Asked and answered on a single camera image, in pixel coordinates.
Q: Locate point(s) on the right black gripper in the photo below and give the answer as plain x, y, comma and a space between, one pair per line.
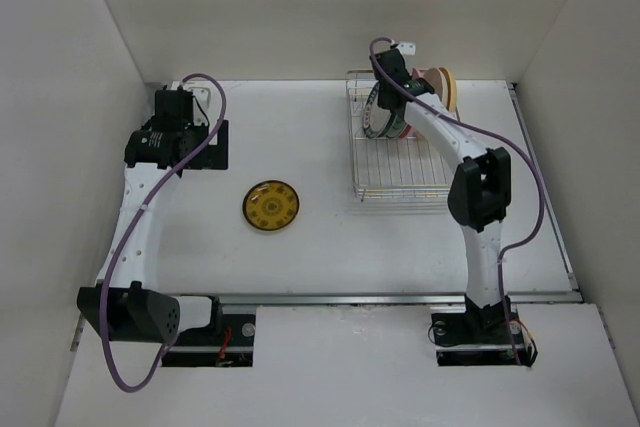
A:
410, 77

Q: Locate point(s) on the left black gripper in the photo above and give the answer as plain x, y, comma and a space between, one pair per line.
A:
216, 153

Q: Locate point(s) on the blue floral small plate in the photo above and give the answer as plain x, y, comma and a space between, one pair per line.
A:
375, 120

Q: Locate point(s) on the white plate green rim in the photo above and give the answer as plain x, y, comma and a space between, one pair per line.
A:
399, 129

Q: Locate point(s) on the pink bowl plate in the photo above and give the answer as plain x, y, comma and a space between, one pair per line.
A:
420, 77

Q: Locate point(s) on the cream yellow bowl plate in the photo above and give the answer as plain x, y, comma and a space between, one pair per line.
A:
444, 85

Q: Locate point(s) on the yellow patterned small plate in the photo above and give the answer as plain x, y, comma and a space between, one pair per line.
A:
270, 206

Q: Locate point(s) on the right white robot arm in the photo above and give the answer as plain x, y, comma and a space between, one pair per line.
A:
479, 195

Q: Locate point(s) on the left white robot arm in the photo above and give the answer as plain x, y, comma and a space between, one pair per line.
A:
125, 303

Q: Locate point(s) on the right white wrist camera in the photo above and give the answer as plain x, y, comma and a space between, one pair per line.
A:
405, 48

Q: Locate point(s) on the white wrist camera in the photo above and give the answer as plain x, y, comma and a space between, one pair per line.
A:
405, 48
201, 102

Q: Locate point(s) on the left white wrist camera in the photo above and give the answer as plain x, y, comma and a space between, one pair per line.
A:
201, 102

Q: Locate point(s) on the metal wire dish rack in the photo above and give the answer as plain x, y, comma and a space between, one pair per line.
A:
401, 169

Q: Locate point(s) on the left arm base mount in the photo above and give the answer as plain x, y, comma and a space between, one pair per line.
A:
227, 341

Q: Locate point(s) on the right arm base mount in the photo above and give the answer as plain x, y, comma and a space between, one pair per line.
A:
460, 341

